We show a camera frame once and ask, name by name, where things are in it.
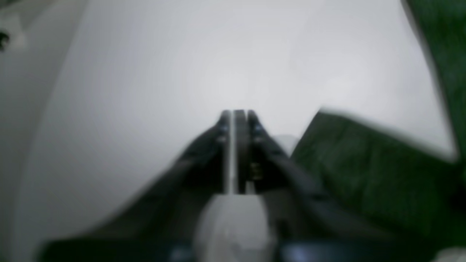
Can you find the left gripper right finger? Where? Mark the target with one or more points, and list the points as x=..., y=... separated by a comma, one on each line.
x=306, y=223

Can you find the dark green t-shirt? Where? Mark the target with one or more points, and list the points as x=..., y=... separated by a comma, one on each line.
x=388, y=181

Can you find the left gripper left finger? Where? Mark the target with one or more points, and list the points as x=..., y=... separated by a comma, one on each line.
x=160, y=225

